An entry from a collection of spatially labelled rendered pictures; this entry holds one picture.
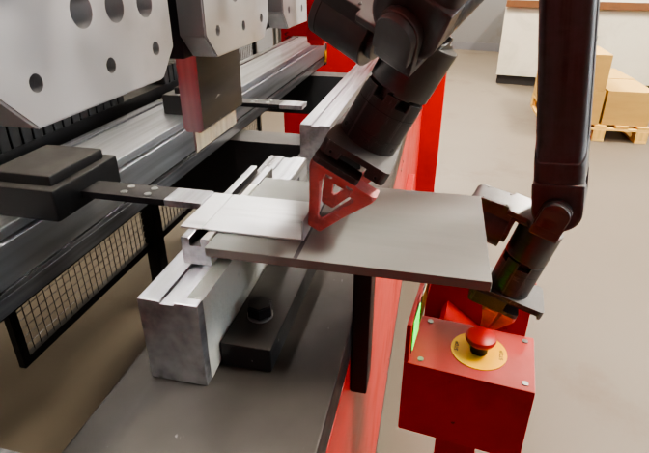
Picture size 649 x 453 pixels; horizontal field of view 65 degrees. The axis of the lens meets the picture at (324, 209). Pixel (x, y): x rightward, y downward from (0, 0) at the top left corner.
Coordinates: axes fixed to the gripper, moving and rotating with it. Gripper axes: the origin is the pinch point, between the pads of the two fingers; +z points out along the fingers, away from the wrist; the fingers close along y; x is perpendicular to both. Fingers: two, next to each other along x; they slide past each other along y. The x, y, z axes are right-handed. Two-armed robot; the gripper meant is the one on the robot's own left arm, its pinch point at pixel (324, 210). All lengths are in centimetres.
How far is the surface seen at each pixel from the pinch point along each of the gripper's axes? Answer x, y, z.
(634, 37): 184, -549, -42
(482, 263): 14.6, 4.5, -6.2
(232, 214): -8.1, 1.4, 5.5
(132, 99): -44, -43, 25
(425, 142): 30, -216, 57
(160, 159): -27.5, -24.9, 22.4
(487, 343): 26.7, -8.2, 9.3
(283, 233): -2.3, 3.9, 2.5
